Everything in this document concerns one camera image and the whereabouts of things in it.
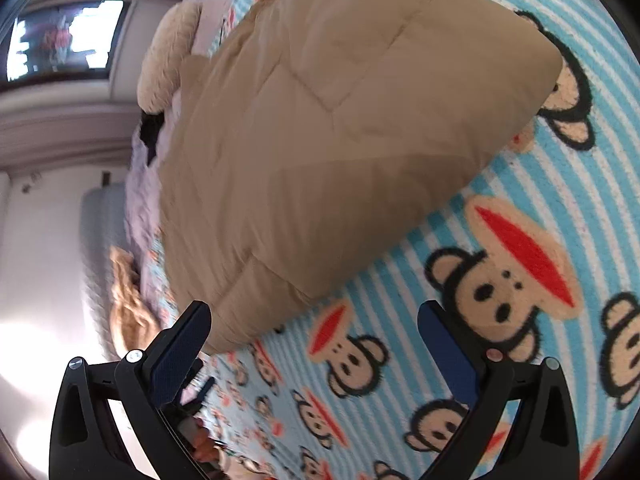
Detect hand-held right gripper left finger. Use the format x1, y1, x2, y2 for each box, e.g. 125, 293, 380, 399
48, 300, 213, 480

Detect black cloth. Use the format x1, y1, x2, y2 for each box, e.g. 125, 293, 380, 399
139, 110, 168, 166

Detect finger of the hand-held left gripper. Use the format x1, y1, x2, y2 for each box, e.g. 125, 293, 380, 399
172, 357, 217, 416

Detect monkey print striped blanket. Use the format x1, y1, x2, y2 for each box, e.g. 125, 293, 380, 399
150, 0, 640, 480

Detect round cream cushion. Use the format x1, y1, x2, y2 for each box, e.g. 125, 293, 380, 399
136, 2, 201, 113

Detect cream striped garment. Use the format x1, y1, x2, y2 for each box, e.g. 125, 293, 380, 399
109, 246, 168, 356

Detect window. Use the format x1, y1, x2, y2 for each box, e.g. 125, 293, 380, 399
6, 0, 126, 82

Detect beige puffer jacket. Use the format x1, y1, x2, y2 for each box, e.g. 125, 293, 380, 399
157, 0, 563, 356

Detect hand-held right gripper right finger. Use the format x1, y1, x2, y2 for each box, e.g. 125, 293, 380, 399
417, 300, 583, 480

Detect grey padded headboard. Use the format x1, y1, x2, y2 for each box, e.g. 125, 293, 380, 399
80, 185, 133, 361

